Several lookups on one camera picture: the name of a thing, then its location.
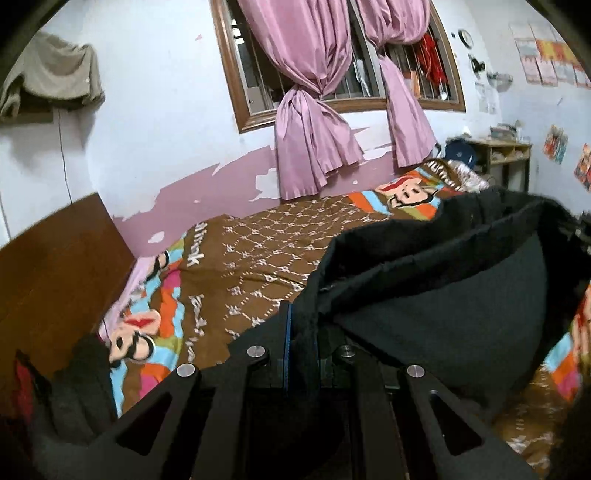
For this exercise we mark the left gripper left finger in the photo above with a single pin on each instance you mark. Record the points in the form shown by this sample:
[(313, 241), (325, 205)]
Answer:
[(187, 427)]

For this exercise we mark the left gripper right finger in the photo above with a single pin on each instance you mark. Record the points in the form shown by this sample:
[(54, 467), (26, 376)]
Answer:
[(401, 422)]

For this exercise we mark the large black jacket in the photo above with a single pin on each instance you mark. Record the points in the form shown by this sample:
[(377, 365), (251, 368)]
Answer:
[(478, 295)]

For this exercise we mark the colourful cartoon monkey bedspread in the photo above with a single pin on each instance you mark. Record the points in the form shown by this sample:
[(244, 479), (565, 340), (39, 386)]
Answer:
[(226, 276)]

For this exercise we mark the black garment by headboard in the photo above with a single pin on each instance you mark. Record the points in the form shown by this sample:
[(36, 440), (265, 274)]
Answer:
[(82, 401)]

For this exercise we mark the wooden headboard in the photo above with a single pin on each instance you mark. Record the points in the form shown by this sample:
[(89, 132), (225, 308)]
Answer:
[(58, 279)]

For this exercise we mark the wooden shelf unit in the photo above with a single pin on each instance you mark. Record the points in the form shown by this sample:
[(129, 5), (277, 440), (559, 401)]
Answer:
[(512, 158)]

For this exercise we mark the left pink curtain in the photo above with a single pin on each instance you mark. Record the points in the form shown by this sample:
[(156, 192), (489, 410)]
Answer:
[(310, 43)]

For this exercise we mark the pink curtain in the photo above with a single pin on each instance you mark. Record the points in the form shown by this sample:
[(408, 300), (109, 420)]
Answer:
[(400, 23), (310, 43)]

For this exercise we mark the wooden framed barred window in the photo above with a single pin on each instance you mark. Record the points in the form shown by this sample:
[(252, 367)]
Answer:
[(256, 88)]

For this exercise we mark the red hanging tassel ornament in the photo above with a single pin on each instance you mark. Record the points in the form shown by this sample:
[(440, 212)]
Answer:
[(428, 58)]

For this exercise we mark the right pink curtain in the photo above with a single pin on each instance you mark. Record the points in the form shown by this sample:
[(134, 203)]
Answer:
[(400, 23)]

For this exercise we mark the beige cloth on wall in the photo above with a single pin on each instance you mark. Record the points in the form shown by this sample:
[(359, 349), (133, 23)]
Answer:
[(51, 72)]

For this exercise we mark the wall posters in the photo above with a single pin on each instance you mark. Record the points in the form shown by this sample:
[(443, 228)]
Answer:
[(545, 57)]

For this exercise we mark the round wall clock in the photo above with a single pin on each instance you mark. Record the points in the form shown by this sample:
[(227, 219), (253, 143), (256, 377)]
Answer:
[(466, 38)]

